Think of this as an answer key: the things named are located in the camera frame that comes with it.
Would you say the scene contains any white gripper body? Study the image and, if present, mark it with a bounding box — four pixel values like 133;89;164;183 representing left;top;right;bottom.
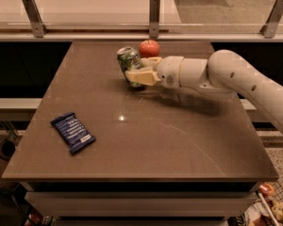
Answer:
157;56;184;89

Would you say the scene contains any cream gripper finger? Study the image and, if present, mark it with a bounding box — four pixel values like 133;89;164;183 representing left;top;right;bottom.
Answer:
125;67;161;87
141;56;162;70

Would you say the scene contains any green soda can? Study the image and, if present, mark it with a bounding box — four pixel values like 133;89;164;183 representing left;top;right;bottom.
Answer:
116;45;146;90

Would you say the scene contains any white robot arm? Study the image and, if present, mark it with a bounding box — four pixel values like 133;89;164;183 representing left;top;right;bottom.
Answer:
125;50;283;135

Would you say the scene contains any red apple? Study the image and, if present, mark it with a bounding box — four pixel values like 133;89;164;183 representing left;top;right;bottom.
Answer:
139;40;159;57

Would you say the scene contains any blue snack bar wrapper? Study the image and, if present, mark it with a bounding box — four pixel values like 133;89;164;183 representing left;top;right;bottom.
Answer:
50;112;96;154

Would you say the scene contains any white drawer under table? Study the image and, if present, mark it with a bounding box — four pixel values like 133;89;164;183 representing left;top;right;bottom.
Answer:
25;192;257;218

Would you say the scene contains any dark round bin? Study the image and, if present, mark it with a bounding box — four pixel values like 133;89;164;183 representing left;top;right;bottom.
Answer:
0;140;15;161

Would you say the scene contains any middle metal railing bracket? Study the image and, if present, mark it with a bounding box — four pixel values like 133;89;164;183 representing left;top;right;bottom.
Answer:
149;0;160;38

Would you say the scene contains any metal railing bracket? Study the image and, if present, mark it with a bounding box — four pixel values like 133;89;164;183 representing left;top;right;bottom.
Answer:
259;0;283;39
22;0;46;38
149;0;160;38

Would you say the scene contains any right metal railing bracket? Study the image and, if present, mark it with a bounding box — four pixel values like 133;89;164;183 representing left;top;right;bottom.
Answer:
259;0;283;39

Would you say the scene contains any left metal railing bracket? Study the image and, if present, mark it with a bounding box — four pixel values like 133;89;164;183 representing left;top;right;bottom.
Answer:
22;0;46;38

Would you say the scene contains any wire basket with snacks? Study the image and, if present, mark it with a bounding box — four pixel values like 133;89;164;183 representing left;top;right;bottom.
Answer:
239;182;283;226

